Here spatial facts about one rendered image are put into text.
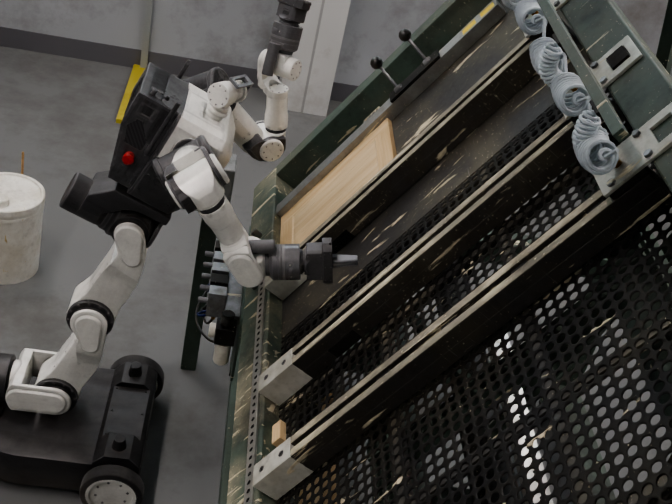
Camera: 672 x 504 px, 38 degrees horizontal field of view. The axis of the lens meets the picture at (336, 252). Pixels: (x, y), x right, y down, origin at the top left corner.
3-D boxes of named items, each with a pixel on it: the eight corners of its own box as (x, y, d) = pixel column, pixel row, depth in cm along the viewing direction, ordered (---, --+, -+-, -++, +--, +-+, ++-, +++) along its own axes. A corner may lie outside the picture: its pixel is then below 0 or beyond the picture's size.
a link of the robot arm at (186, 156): (204, 138, 215) (203, 134, 236) (154, 168, 214) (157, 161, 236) (231, 183, 217) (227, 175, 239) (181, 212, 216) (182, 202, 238)
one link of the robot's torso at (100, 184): (54, 215, 272) (81, 169, 264) (63, 191, 283) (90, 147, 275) (142, 259, 282) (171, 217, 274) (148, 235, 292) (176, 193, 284)
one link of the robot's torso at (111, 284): (58, 333, 294) (109, 217, 271) (69, 298, 308) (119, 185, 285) (106, 350, 298) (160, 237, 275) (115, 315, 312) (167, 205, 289)
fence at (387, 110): (285, 212, 317) (276, 205, 315) (503, 7, 279) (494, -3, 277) (285, 220, 313) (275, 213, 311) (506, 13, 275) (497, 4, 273)
